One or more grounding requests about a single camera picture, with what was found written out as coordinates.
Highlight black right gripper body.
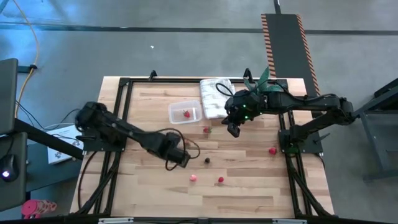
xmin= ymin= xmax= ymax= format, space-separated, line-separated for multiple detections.
xmin=224 ymin=90 xmax=268 ymax=123

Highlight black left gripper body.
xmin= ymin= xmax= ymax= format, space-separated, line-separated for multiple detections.
xmin=148 ymin=132 xmax=184 ymax=162

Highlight clear plastic tupperware container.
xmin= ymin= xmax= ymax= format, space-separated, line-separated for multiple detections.
xmin=168 ymin=99 xmax=203 ymax=125

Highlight white folded towel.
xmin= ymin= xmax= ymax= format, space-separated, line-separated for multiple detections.
xmin=199 ymin=78 xmax=236 ymax=120

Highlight green artificial plant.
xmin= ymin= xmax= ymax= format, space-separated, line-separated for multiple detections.
xmin=243 ymin=66 xmax=284 ymax=95

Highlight black mat with orange stripes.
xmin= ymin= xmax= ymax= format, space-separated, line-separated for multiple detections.
xmin=261 ymin=12 xmax=322 ymax=96

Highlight white box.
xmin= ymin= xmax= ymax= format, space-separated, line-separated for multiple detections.
xmin=46 ymin=124 xmax=85 ymax=166

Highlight grey metal table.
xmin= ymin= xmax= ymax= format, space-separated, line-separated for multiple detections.
xmin=352 ymin=77 xmax=398 ymax=182

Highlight pink bottle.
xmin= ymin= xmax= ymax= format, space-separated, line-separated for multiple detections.
xmin=21 ymin=199 xmax=58 ymax=220

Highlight black desk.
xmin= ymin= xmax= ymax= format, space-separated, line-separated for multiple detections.
xmin=0 ymin=118 xmax=85 ymax=213

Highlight black computer mouse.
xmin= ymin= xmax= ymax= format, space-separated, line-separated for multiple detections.
xmin=0 ymin=154 xmax=20 ymax=183

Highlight dark monitor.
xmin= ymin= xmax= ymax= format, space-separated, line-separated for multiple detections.
xmin=0 ymin=57 xmax=19 ymax=135

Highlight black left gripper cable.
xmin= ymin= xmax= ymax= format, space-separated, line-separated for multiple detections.
xmin=154 ymin=128 xmax=201 ymax=172

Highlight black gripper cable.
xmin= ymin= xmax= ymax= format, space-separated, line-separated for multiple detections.
xmin=215 ymin=82 xmax=238 ymax=98
xmin=154 ymin=128 xmax=201 ymax=172

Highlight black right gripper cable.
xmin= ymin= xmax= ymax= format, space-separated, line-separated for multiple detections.
xmin=215 ymin=82 xmax=238 ymax=98

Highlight black aluminium table frame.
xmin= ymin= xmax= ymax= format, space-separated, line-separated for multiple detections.
xmin=70 ymin=75 xmax=335 ymax=219

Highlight yellow cable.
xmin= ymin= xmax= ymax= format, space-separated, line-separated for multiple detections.
xmin=11 ymin=0 xmax=40 ymax=119

